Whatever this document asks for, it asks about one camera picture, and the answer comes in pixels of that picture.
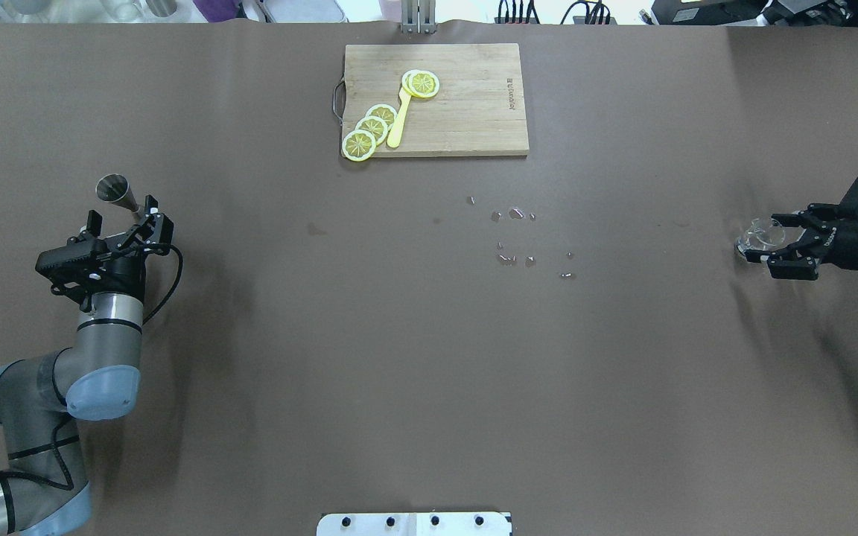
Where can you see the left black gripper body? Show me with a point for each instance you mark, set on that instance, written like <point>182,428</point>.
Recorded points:
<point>125,274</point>

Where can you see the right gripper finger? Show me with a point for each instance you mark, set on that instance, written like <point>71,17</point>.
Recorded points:
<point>801,264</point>
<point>818,218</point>

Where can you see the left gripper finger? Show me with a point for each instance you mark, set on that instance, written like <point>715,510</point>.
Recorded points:
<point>90,233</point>
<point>151,234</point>

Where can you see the clear glass measuring cup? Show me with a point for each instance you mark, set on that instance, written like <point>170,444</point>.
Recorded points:
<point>762,234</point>

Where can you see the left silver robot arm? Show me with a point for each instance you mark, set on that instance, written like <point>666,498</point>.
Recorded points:
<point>45,489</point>

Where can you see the lemon slice outer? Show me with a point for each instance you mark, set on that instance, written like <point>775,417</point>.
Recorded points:
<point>359,145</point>

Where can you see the purple cloth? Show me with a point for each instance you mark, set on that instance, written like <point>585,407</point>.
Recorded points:
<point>215,11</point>

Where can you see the lemon slice middle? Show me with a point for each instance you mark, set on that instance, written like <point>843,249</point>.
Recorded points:
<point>377,127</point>

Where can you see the white kitchen scale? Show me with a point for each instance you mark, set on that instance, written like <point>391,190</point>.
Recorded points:
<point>300,12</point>

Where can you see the lemon slice on spoon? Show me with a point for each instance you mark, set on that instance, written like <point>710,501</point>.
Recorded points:
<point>421,83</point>

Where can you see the wooden cutting board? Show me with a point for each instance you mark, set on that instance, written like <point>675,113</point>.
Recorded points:
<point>479,109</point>

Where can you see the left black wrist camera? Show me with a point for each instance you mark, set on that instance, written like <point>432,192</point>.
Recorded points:
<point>77,269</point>

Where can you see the aluminium frame post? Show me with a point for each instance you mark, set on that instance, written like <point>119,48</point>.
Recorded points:
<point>418,17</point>

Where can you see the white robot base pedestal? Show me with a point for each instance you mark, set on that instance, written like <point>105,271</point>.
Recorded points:
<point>417,523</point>

